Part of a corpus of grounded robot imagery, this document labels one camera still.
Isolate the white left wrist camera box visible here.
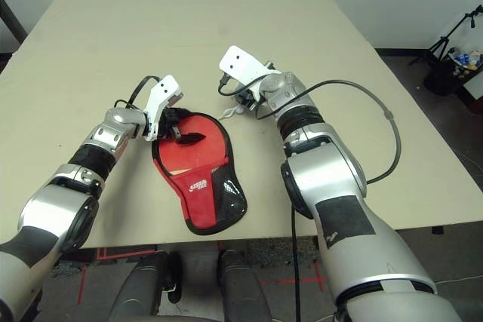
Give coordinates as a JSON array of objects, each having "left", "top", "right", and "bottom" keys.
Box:
[{"left": 142, "top": 74, "right": 185, "bottom": 143}]

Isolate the side table with black frame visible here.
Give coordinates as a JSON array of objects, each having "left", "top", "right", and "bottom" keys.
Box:
[{"left": 0, "top": 0, "right": 29, "bottom": 62}]

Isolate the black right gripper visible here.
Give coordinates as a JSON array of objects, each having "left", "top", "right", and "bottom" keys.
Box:
[{"left": 235, "top": 85, "right": 266, "bottom": 112}]

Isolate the grey right robot leg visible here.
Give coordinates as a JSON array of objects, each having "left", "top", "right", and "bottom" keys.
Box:
[{"left": 217, "top": 248, "right": 273, "bottom": 322}]

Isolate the grey left robot leg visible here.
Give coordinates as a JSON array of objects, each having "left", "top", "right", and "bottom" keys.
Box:
[{"left": 108, "top": 251, "right": 183, "bottom": 322}]

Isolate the white zipper pull cord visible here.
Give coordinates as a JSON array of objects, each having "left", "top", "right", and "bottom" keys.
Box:
[{"left": 219, "top": 106, "right": 248, "bottom": 120}]

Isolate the red and black paddle case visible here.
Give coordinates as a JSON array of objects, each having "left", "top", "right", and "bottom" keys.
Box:
[{"left": 151, "top": 108, "right": 249, "bottom": 236}]

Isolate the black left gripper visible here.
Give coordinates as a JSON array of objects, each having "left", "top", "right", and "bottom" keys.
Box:
[{"left": 159, "top": 107, "right": 208, "bottom": 146}]

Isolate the grey robot leg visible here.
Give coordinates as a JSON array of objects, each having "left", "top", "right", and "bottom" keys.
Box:
[
  {"left": 217, "top": 248, "right": 273, "bottom": 322},
  {"left": 108, "top": 251, "right": 183, "bottom": 322}
]

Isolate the black left wrist camera cable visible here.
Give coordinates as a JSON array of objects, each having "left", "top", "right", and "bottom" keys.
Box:
[{"left": 113, "top": 75, "right": 162, "bottom": 110}]

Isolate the black trash bin with rubbish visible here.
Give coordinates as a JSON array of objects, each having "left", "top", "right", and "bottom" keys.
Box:
[{"left": 422, "top": 46, "right": 483, "bottom": 97}]

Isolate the black camera tripod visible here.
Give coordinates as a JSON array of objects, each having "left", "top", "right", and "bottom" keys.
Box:
[{"left": 408, "top": 4, "right": 483, "bottom": 67}]

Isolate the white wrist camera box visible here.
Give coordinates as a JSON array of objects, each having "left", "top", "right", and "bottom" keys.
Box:
[
  {"left": 219, "top": 44, "right": 283, "bottom": 101},
  {"left": 142, "top": 74, "right": 185, "bottom": 143}
]

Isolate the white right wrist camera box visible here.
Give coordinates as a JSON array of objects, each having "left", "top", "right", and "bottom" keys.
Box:
[{"left": 219, "top": 44, "right": 283, "bottom": 101}]

